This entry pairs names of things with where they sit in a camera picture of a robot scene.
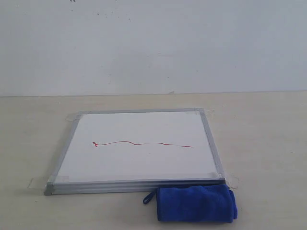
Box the blue microfibre cloth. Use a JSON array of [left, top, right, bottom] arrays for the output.
[[142, 184, 238, 223]]

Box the clear tape back right corner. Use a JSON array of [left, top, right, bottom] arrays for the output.
[[185, 108, 215, 117]]

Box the clear tape corner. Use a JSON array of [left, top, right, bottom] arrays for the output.
[[185, 108, 215, 117], [66, 113, 83, 121], [210, 172, 239, 189], [27, 175, 70, 191]]

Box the clear tape back left corner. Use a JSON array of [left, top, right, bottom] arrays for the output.
[[66, 113, 83, 121]]

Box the clear tape front right corner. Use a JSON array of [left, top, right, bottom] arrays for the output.
[[210, 172, 239, 189]]

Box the clear tape front left corner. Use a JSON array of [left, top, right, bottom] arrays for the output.
[[27, 175, 70, 191]]

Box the white board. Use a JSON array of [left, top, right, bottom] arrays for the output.
[[45, 108, 224, 196]]

